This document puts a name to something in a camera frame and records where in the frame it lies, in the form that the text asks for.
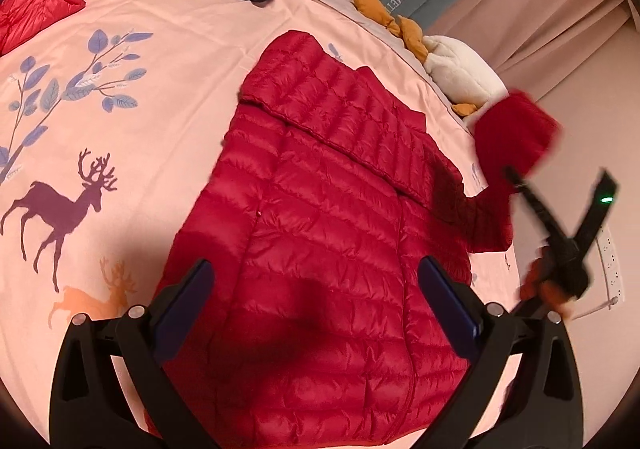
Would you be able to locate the person's right hand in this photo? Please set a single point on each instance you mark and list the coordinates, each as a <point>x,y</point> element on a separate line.
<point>537,279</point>

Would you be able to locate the white power strip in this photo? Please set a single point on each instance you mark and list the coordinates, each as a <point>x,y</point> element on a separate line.
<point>614,269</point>

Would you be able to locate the beige curtain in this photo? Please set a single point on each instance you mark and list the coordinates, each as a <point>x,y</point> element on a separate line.
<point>575,29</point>

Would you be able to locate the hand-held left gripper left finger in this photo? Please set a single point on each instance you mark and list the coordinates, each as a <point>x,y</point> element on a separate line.
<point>192,289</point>

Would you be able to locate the pink deer print duvet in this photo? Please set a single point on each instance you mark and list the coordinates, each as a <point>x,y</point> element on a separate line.
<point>175,79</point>

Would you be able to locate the crimson quilted down jacket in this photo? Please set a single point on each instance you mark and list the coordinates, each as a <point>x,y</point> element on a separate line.
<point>325,209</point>

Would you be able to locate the white and orange plush toy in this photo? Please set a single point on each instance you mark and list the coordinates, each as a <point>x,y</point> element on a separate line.
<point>460,69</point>

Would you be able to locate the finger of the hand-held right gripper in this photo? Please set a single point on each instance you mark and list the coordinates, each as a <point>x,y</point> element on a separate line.
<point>597,209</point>
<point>532,209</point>

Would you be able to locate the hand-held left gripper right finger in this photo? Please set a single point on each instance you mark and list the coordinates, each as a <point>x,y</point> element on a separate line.
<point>445,294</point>

